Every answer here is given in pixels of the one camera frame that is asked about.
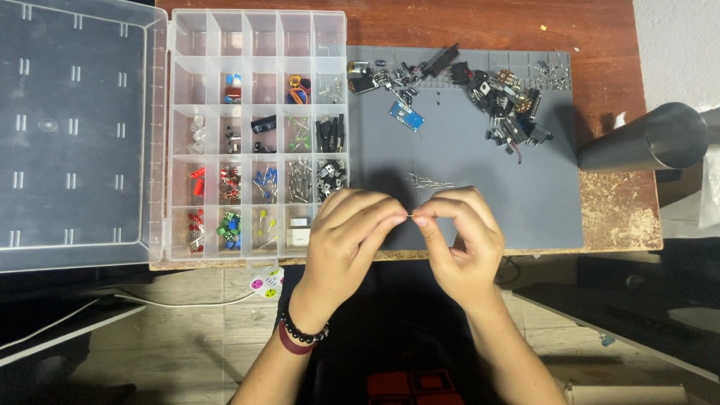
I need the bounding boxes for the grey silicone work mat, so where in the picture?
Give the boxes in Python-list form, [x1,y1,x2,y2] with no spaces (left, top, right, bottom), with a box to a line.
[345,45,585,252]

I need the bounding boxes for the white block components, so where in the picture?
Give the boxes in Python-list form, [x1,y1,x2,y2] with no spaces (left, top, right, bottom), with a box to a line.
[286,217,311,248]

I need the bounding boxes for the group of yellow LEDs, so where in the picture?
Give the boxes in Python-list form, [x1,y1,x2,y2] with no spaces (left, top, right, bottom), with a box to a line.
[256,210,279,250]

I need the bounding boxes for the blue circuit board module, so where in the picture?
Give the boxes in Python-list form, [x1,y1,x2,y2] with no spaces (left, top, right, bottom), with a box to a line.
[388,100,425,133]

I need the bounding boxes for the group of blue LEDs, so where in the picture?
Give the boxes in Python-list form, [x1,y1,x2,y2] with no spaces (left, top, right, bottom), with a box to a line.
[252,166,279,203]

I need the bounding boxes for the red and white components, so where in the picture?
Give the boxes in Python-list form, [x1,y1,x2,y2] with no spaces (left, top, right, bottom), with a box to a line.
[218,166,243,204]

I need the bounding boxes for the blue red white components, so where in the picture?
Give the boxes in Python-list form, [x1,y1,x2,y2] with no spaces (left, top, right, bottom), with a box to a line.
[224,73,243,105]

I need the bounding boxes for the person's black shirt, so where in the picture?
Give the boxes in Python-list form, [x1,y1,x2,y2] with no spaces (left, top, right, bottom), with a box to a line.
[274,260,510,405]

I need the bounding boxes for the maroon wristband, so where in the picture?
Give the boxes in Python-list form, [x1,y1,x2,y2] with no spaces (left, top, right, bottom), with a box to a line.
[278,321,319,356]

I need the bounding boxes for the dark low furniture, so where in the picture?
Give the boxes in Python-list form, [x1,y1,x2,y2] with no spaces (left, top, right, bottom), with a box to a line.
[512,239,720,386]

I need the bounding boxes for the group of glass fuses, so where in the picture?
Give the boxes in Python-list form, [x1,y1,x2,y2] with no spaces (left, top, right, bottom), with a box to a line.
[287,159,314,204]

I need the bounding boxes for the group of black transistors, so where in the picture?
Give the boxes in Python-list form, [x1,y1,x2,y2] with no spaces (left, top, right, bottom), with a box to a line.
[316,159,347,202]

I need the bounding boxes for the person's left hand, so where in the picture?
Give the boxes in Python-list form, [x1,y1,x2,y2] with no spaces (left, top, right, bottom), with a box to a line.
[289,188,409,325]

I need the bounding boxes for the group of clear LEDs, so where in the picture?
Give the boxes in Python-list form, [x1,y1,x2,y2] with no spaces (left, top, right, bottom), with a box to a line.
[318,78,344,104]

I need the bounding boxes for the heap of black heatsink parts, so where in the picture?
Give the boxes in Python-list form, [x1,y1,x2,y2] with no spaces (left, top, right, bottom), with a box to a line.
[450,61,555,165]

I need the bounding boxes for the clear plastic organizer box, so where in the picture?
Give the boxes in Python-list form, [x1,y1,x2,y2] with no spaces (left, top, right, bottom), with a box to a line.
[0,0,349,274]

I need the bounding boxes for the white plastic bag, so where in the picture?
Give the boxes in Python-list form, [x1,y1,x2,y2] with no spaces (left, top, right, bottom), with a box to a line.
[697,107,720,230]

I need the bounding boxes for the heap of clear diodes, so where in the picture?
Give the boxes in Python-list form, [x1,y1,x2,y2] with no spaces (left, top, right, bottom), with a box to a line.
[529,51,570,91]

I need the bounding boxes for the grey metal cylinder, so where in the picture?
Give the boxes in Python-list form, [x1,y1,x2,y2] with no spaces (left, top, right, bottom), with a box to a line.
[576,102,710,174]

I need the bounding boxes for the heap of wire-leaded resistors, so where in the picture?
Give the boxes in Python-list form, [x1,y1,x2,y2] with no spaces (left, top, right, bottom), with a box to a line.
[406,162,455,192]

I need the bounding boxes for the orange and blue coils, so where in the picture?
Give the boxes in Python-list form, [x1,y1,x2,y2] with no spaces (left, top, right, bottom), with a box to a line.
[286,75,311,105]

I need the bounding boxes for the green and blue terminal blocks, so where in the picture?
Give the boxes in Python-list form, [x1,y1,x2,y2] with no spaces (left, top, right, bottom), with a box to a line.
[216,211,243,251]

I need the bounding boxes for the black cable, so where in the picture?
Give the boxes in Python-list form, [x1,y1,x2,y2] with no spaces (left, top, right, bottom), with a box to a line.
[495,256,523,287]

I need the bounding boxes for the person's right hand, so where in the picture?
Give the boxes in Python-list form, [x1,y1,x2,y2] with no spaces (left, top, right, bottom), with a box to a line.
[412,186,506,311]

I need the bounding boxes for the black plugs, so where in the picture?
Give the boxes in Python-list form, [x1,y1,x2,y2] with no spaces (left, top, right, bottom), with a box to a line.
[315,114,345,154]

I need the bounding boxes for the long black connector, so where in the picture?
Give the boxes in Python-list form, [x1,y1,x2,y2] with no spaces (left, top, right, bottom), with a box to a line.
[422,43,460,78]

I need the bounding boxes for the black bead bracelet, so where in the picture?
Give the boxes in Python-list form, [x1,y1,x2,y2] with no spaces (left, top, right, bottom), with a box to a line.
[279,311,330,344]

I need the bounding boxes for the clear plastic caps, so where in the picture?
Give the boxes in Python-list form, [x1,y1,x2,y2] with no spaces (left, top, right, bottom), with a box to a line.
[188,115,206,155]

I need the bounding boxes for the group of green LEDs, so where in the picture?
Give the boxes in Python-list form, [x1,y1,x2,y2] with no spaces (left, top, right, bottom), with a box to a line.
[288,116,312,152]

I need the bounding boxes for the group of red LEDs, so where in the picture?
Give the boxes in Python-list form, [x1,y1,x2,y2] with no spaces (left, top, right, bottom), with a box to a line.
[187,208,206,254]

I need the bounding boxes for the cardboard tube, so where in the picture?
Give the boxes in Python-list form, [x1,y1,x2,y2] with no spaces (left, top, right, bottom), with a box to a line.
[562,382,690,405]

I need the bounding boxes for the white power strip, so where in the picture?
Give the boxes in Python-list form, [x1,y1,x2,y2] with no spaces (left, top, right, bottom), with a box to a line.
[250,266,285,300]

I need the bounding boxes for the white cable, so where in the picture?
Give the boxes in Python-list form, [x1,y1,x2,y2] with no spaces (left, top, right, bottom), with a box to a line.
[112,289,255,309]

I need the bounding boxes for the heap of small capacitors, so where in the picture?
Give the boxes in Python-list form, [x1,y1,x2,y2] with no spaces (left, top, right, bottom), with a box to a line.
[347,56,434,108]

